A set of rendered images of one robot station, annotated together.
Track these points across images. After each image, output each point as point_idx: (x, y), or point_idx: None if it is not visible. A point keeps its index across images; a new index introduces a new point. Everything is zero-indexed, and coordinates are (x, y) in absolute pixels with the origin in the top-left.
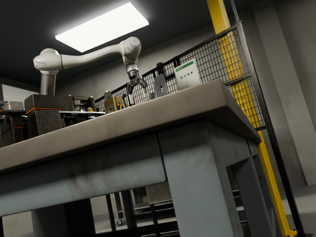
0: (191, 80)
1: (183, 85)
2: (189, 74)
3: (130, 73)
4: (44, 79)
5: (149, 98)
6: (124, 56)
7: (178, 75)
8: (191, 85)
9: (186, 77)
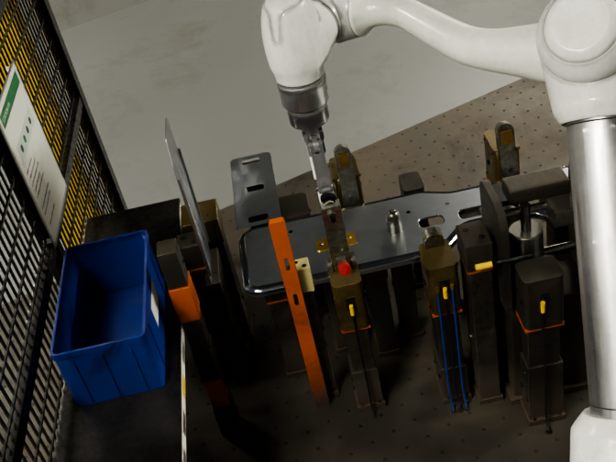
0: (39, 151)
1: (37, 181)
2: (29, 128)
3: (326, 102)
4: None
5: (352, 161)
6: (334, 38)
7: (15, 144)
8: (46, 171)
9: (29, 144)
